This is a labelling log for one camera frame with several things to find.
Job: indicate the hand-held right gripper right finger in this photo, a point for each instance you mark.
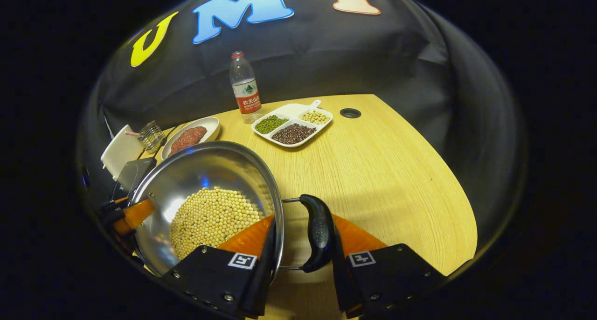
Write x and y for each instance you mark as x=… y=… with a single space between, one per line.
x=340 y=282

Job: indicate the brown meat slice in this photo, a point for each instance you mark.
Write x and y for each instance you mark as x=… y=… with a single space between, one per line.
x=179 y=145
x=196 y=133

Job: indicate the white round plate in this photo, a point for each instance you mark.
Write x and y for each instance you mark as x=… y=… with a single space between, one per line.
x=210 y=126

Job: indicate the black induction cooktop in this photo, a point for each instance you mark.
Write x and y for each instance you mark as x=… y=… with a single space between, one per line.
x=135 y=173

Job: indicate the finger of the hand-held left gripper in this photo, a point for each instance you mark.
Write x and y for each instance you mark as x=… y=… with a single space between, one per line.
x=135 y=215

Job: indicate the clear water bottle red label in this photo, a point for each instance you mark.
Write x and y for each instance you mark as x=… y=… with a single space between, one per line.
x=246 y=89

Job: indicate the white divided dish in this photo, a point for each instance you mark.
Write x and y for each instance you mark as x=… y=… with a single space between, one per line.
x=291 y=111

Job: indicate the pile of green mung beans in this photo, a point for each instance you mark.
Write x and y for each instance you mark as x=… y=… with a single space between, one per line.
x=270 y=124

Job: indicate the pile of soybeans in pot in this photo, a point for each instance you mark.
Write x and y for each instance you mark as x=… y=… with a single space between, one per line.
x=210 y=222

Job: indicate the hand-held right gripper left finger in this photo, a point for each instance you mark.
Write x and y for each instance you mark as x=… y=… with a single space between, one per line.
x=263 y=273

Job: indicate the white toaster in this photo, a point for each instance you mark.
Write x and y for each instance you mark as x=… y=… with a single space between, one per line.
x=122 y=149

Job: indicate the pile of dark red beans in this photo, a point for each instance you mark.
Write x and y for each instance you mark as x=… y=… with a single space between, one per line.
x=294 y=133

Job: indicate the small pile of yellow beans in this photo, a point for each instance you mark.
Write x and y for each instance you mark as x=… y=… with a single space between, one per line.
x=315 y=117

